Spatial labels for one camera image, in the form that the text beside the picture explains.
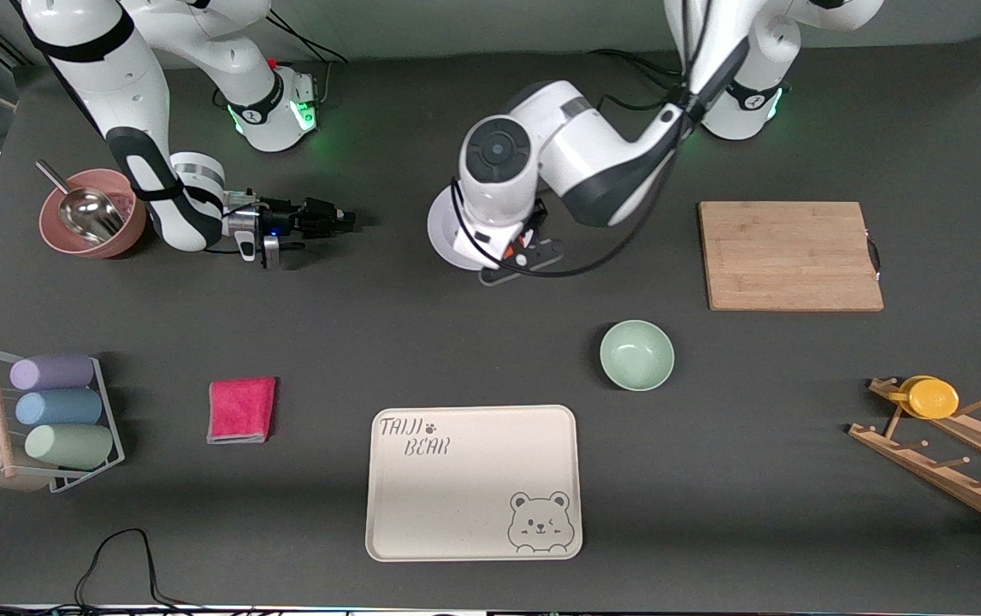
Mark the metal scoop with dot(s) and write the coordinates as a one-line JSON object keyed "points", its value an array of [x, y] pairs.
{"points": [[88, 214]]}

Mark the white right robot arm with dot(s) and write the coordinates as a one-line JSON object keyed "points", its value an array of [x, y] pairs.
{"points": [[114, 68]]}

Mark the wooden cutting board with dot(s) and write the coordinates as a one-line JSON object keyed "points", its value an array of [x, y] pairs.
{"points": [[789, 257]]}

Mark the green cup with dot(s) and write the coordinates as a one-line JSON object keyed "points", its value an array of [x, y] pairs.
{"points": [[69, 446]]}

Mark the light green bowl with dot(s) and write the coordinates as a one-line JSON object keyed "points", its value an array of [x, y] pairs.
{"points": [[637, 355]]}

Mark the pink bowl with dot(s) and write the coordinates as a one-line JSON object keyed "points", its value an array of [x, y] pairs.
{"points": [[58, 235]]}

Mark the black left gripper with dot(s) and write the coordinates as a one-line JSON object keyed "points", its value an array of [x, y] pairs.
{"points": [[536, 217]]}

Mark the pink folded cloth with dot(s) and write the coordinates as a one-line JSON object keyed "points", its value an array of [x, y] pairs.
{"points": [[241, 411]]}

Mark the blue cup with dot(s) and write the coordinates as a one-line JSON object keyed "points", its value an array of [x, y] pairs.
{"points": [[58, 408]]}

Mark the beige bear print tray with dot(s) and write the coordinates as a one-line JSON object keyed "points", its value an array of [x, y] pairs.
{"points": [[473, 483]]}

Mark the yellow mug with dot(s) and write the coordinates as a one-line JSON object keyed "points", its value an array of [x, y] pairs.
{"points": [[933, 399]]}

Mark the white round plate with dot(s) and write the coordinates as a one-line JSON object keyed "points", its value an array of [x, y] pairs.
{"points": [[443, 235]]}

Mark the wooden peg cup rack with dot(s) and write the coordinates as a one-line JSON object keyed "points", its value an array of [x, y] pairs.
{"points": [[952, 486]]}

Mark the purple cup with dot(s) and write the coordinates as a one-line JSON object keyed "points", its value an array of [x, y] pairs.
{"points": [[52, 372]]}

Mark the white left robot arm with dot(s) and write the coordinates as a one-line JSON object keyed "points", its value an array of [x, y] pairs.
{"points": [[593, 162]]}

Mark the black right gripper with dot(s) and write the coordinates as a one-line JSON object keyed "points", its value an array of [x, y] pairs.
{"points": [[295, 218]]}

